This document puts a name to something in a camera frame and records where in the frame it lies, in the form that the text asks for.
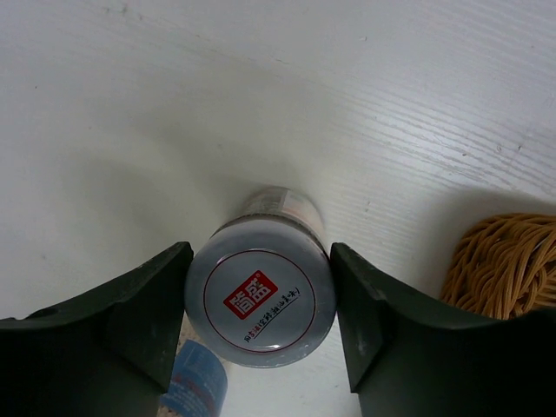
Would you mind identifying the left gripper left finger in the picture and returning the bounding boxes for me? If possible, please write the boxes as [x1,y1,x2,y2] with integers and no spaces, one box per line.
[1,242,193,416]

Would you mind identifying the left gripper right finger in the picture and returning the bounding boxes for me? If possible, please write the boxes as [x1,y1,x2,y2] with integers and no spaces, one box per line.
[331,243,555,416]

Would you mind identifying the white-lid dark jam jar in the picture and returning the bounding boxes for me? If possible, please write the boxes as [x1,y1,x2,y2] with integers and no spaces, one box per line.
[184,187,336,368]

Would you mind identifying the brown wicker divided tray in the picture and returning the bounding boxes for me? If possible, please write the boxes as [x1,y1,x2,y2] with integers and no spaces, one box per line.
[440,213,555,320]

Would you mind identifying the silver-cap blue-label jar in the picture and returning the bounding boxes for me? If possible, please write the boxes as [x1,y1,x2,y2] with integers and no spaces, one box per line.
[157,340,228,417]

